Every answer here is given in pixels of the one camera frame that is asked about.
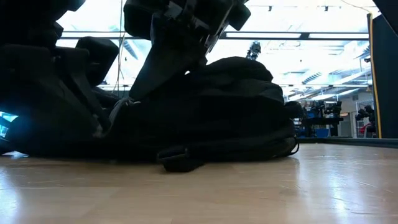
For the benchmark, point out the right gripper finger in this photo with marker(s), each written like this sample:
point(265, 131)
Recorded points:
point(168, 59)

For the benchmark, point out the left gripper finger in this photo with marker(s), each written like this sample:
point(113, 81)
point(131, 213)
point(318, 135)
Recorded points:
point(90, 105)

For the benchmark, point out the black backpack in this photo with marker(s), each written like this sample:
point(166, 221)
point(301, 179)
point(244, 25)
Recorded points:
point(217, 109)

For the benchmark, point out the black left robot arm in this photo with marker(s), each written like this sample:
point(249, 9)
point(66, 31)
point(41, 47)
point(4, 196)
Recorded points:
point(31, 18)

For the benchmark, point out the distant black robot station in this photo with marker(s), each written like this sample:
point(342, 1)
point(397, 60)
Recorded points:
point(323, 119)

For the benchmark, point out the distant robot arms with red part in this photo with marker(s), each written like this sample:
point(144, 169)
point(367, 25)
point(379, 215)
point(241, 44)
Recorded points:
point(368, 112)

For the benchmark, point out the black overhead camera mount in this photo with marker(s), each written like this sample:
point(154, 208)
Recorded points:
point(254, 49)

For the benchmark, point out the large black partition wall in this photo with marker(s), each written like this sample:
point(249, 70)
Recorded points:
point(387, 77)

